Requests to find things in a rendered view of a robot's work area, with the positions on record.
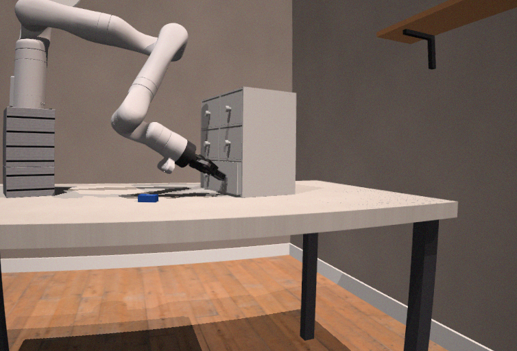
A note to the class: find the blue nine-volt battery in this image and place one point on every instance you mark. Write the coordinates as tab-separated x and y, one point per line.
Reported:
147	198

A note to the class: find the grey chest of drawers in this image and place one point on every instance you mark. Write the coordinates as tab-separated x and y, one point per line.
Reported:
268	159

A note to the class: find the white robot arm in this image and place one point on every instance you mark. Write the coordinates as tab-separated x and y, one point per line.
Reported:
28	85

